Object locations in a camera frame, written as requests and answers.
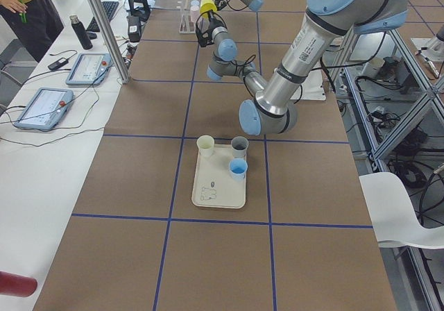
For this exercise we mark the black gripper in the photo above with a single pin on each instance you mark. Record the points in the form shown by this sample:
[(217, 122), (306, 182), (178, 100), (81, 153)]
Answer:
[(207, 30)]

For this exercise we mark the yellow plastic cup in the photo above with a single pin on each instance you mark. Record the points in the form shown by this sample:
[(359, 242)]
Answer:
[(207, 6)]

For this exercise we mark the pink plastic cup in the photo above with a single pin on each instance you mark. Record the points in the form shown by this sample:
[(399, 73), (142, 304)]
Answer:
[(194, 13)]

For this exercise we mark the grey plastic cup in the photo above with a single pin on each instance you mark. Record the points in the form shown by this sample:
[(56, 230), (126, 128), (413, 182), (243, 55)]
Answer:
[(239, 145)]

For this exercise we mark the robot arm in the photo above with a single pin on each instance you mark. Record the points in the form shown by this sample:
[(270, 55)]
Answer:
[(271, 110), (224, 57)]

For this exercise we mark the pale green plastic cup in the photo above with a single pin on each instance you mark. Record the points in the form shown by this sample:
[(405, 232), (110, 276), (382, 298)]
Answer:
[(205, 144)]

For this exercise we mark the black computer monitor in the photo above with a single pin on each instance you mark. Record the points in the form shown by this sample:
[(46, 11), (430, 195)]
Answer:
[(140, 9)]

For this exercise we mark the teach pendant with red button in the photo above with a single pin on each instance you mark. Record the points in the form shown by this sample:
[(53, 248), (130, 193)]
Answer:
[(89, 69)]

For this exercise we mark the black water bottle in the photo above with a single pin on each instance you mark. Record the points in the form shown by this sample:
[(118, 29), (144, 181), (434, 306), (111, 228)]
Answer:
[(80, 32)]

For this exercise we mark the cream plastic tray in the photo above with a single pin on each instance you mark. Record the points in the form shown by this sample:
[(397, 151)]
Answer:
[(213, 185)]

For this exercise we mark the person in yellow shirt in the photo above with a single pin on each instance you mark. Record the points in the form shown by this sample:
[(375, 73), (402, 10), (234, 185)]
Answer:
[(36, 23)]

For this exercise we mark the white chair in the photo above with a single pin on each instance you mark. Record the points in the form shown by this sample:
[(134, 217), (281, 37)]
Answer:
[(392, 215)]

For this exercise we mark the red cylinder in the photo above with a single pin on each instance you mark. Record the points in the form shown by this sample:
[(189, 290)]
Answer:
[(16, 285)]

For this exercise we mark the white wire cup rack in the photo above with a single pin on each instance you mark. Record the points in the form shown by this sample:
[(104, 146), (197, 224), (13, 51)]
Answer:
[(186, 25)]

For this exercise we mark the aluminium frame post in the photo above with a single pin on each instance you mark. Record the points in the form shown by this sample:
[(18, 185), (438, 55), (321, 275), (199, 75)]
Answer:
[(108, 37)]

